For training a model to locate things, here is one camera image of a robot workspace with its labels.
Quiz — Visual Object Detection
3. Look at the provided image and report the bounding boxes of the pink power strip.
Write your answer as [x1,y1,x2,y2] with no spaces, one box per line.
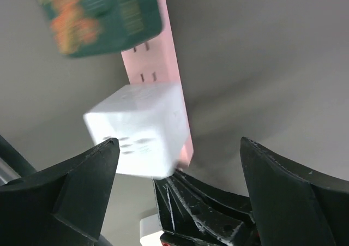
[121,0,195,169]

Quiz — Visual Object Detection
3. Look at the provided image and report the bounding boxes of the white cube plug adapter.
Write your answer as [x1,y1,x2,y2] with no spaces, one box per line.
[83,83,189,179]

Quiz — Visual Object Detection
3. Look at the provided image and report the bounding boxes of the green cube plug adapter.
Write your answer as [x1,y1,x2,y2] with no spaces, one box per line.
[37,0,163,58]

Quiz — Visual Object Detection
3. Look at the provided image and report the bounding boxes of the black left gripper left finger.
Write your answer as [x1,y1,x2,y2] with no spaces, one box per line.
[1,138,120,245]

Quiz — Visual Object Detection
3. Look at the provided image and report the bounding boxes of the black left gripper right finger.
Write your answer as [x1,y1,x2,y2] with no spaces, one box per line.
[240,137,348,245]

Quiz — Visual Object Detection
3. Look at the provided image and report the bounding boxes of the white power strip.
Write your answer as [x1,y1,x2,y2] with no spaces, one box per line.
[140,214,164,246]

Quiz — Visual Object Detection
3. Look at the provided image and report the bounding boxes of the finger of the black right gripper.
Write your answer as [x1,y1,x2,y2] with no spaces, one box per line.
[153,175,207,235]
[174,170,255,241]

